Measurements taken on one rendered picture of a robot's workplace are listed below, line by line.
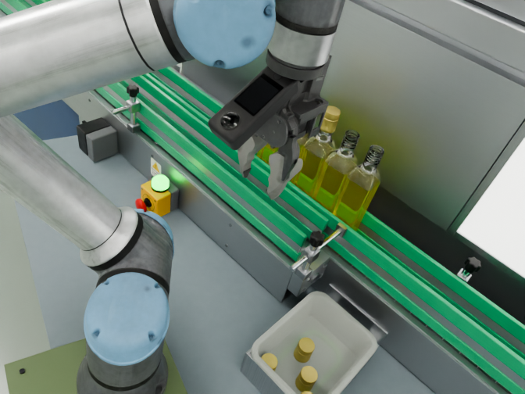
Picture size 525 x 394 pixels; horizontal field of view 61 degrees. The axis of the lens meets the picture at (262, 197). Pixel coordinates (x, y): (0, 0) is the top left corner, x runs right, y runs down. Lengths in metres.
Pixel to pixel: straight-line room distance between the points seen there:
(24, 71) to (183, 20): 0.14
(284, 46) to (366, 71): 0.49
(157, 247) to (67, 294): 0.34
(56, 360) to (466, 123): 0.86
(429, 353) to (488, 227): 0.28
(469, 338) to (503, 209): 0.25
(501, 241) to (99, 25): 0.84
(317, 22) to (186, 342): 0.69
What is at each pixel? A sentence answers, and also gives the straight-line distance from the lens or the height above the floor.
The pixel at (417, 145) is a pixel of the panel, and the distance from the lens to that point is 0.98.
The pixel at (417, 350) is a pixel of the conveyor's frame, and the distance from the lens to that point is 1.02.
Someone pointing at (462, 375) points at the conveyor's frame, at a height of 0.86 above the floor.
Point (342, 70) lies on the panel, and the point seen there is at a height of 1.18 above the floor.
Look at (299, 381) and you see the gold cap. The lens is 0.93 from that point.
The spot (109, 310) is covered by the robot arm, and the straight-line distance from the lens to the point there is 0.67.
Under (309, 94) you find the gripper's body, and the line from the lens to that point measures 0.59.
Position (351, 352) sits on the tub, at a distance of 1.02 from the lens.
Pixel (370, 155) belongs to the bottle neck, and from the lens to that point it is 0.87.
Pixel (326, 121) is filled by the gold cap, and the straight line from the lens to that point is 0.90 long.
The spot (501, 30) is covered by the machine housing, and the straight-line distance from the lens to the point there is 0.88.
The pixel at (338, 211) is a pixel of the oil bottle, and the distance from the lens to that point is 0.96.
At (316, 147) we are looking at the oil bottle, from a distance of 0.93.
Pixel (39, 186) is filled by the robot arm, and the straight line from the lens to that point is 0.67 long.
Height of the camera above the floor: 1.61
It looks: 43 degrees down
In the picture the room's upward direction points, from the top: 14 degrees clockwise
